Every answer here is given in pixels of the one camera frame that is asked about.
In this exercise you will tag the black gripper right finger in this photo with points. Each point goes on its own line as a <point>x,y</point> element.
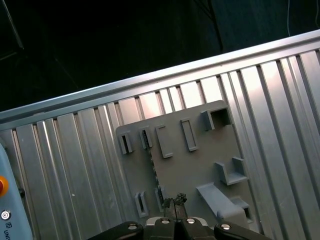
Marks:
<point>192,230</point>

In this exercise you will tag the pale blue teach pendant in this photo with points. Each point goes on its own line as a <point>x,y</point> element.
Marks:
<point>12,200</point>

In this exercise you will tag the grey parts rack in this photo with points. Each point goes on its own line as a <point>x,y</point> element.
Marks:
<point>180,170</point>

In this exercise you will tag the blue RAM stick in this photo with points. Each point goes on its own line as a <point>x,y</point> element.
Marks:
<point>152,162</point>

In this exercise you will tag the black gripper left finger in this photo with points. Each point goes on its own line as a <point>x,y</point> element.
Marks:
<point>160,230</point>

